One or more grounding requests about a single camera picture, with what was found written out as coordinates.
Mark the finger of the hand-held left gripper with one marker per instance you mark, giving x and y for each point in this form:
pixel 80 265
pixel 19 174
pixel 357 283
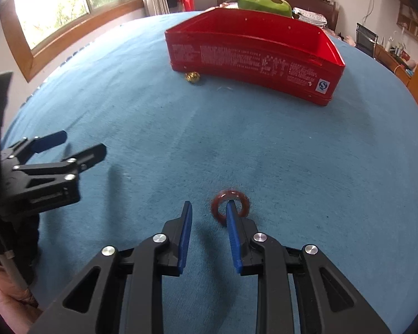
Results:
pixel 48 141
pixel 90 155

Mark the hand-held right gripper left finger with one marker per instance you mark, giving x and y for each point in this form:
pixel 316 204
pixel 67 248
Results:
pixel 184 240

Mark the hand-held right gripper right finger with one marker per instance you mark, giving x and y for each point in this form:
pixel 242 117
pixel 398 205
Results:
pixel 234 240

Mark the red tin box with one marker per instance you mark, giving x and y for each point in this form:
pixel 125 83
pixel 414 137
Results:
pixel 247 59

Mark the person's left hand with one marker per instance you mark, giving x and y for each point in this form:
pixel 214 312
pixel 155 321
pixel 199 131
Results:
pixel 7 313

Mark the gold bead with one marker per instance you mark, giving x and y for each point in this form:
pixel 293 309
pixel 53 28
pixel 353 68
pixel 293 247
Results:
pixel 192 77

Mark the pink quilt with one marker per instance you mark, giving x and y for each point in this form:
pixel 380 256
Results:
pixel 226 5

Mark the green plush toy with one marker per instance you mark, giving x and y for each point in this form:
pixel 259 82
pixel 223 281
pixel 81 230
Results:
pixel 261 1

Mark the pink soft toy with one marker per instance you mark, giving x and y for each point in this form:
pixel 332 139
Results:
pixel 350 39

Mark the folded patterned cloth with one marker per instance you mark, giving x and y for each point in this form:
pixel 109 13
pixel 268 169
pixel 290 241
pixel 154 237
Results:
pixel 310 16

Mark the wooden desk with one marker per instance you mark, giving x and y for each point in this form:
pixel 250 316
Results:
pixel 393 64

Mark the black mesh chair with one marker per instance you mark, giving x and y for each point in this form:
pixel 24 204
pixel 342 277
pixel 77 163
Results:
pixel 365 40

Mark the dark wooden headboard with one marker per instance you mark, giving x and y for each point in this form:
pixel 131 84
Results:
pixel 320 8

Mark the white spray bottle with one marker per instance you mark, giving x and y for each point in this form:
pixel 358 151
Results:
pixel 399 47

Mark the wooden wall shelf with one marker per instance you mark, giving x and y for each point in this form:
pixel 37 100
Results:
pixel 411 21

